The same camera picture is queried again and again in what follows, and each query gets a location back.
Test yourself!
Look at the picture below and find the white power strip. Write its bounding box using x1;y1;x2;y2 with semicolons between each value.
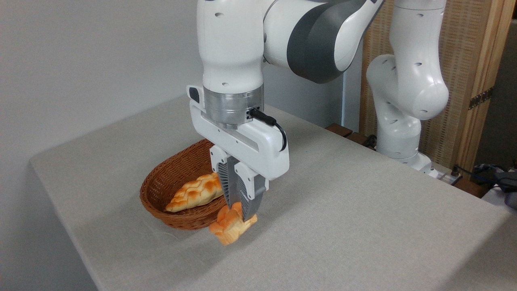
431;167;463;186

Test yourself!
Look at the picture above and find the dark metal screen hinge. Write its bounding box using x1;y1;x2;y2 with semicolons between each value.
468;86;494;111

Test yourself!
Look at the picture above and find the small square toy bread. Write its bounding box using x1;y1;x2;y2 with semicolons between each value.
208;202;258;246

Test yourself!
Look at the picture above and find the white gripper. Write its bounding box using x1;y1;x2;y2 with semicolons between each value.
187;85;290;222

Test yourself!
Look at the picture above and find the grey cloth bag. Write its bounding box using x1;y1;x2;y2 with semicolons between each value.
494;171;517;209

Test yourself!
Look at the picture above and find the brown wicker oval basket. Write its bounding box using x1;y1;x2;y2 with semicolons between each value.
139;139;227;231

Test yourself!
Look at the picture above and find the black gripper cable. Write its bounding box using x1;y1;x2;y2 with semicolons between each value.
249;108;288;152

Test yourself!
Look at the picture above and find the braided toy bread loaf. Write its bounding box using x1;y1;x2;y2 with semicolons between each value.
165;173;224;213

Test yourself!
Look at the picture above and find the black cable bundle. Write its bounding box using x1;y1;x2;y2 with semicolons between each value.
450;161;517;191

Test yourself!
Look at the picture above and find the wooden woven folding screen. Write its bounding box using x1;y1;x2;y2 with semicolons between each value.
359;0;517;175

